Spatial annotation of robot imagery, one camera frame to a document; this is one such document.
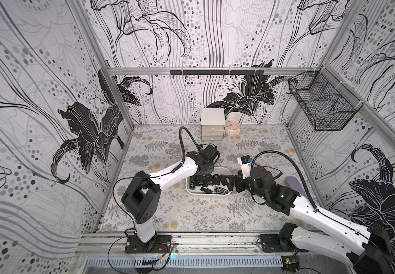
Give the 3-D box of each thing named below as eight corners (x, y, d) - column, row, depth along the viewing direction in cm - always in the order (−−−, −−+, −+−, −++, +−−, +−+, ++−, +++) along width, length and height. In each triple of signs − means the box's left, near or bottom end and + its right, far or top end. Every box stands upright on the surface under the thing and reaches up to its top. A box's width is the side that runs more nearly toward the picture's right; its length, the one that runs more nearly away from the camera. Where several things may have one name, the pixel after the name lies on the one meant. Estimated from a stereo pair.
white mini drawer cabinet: (201, 141, 113) (201, 126, 101) (201, 122, 124) (201, 106, 113) (223, 141, 113) (226, 125, 101) (221, 122, 124) (223, 106, 113)
